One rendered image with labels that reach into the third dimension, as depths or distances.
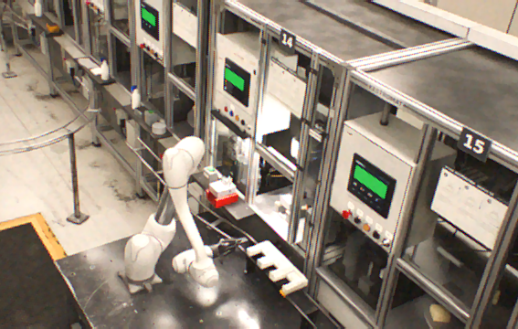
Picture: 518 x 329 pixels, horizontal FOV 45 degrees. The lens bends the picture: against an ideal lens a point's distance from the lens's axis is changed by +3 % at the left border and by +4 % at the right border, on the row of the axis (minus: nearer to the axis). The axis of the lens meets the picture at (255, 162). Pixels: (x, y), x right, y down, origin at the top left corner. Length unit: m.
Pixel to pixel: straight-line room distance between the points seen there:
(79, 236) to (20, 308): 0.78
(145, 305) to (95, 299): 0.26
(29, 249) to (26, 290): 0.42
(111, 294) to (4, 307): 1.16
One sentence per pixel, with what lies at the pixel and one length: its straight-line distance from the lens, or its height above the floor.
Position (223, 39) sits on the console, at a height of 1.82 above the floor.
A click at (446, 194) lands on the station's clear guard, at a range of 2.50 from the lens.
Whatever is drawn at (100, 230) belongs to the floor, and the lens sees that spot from 4.95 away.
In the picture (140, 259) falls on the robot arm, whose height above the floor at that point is 0.88.
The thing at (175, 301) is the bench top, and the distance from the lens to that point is 3.37.
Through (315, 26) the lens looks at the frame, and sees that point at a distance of 3.26.
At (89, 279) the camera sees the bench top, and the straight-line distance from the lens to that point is 3.53.
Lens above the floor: 3.04
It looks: 31 degrees down
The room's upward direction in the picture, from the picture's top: 6 degrees clockwise
